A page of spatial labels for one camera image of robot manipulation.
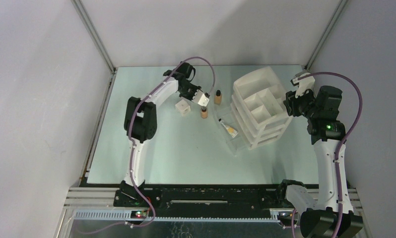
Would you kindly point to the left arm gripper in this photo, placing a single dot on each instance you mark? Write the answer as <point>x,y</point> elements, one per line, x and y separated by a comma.
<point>195,88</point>

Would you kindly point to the white cosmetic box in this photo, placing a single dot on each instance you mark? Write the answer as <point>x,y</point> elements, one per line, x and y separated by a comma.
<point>183,107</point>

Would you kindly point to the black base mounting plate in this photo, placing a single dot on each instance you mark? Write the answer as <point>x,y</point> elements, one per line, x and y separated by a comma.
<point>246,201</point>

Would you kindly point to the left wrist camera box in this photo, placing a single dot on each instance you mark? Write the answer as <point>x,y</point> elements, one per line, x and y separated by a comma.
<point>200,98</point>

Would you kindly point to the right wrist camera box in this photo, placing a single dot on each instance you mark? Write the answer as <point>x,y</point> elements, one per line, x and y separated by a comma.
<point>304,81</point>

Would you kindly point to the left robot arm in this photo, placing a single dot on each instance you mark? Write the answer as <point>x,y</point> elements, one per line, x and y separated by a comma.
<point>141,117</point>

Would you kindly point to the clear acrylic drawer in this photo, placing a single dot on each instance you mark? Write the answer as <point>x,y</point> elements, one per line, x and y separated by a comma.
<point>237,146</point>

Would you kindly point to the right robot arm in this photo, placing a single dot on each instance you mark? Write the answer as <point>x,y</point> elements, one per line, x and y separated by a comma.
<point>331,215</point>

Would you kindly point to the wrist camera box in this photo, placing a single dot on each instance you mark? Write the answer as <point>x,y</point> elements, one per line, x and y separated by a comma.
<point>304,81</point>
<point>200,98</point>

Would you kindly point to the aluminium frame rail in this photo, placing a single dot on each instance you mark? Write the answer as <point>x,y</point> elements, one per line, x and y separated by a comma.
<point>93,33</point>

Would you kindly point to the white tube black cap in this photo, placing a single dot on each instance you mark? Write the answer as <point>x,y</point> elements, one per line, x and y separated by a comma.
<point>230,130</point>

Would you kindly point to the white plastic drawer organizer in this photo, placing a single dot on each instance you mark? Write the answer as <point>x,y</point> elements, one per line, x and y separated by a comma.
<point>257,106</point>

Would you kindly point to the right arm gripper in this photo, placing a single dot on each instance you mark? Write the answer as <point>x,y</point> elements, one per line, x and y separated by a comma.
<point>291,101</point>

